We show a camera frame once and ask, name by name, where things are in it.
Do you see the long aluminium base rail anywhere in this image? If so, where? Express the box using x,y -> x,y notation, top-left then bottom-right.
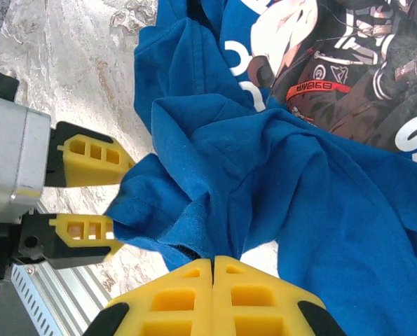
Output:
29,206 -> 120,336

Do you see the blue printed t-shirt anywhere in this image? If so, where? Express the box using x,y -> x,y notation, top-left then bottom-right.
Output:
104,0 -> 417,336

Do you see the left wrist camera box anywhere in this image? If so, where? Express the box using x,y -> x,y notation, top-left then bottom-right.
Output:
0,94 -> 52,223

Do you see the white slotted cable duct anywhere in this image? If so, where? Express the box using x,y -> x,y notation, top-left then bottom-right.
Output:
10,264 -> 57,336

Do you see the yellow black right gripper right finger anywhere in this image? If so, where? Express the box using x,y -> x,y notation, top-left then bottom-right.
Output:
213,255 -> 346,336

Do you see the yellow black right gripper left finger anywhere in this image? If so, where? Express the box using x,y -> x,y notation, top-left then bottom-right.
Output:
84,258 -> 215,336

